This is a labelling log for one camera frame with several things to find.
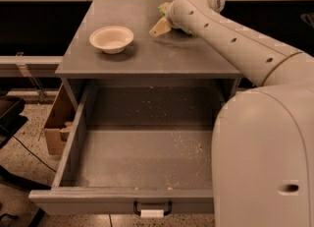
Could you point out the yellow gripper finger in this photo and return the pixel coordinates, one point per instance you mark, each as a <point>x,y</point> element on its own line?
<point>161,27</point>

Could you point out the green rice chip bag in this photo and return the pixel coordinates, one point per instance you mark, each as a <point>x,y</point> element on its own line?
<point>163,8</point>

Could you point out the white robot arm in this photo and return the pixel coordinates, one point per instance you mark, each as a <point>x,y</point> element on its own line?
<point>263,138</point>

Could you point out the grey open top drawer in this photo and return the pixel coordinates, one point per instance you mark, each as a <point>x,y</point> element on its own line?
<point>137,143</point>

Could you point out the white paper bowl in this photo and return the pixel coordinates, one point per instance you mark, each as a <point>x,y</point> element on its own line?
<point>111,40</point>

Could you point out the cardboard box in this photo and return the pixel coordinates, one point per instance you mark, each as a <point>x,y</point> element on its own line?
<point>58,124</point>

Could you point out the black furniture left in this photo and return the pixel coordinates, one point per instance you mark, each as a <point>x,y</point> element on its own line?
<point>11,119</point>

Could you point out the black and white drawer handle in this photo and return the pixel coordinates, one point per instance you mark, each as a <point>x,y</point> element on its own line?
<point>152,210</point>

